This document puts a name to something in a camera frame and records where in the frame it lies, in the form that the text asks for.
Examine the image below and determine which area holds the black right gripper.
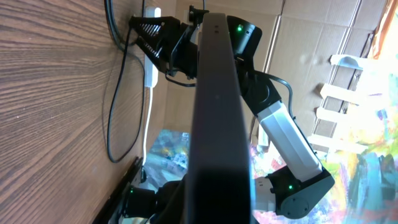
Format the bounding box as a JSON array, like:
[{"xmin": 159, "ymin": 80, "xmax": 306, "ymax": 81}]
[{"xmin": 129, "ymin": 16, "xmax": 198, "ymax": 79}]

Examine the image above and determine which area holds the Samsung Galaxy smartphone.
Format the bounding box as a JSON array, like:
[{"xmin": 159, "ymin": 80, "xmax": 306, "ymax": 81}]
[{"xmin": 185, "ymin": 13, "xmax": 252, "ymax": 223}]

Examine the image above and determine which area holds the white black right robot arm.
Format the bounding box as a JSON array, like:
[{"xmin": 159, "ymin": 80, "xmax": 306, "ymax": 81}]
[{"xmin": 129, "ymin": 10, "xmax": 335, "ymax": 223}]

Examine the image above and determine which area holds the white power strip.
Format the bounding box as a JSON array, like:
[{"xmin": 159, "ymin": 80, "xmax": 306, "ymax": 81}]
[{"xmin": 143, "ymin": 6, "xmax": 162, "ymax": 88}]

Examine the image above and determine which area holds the white wooden rack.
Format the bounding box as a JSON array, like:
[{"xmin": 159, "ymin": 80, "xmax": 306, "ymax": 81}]
[{"xmin": 308, "ymin": 54, "xmax": 377, "ymax": 155}]

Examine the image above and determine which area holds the black USB charging cable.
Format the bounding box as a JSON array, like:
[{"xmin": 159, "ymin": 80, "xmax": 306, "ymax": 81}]
[{"xmin": 104, "ymin": 0, "xmax": 147, "ymax": 164}]

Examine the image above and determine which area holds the white power strip cord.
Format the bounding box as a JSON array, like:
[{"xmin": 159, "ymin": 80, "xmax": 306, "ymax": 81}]
[{"xmin": 141, "ymin": 86, "xmax": 155, "ymax": 166}]

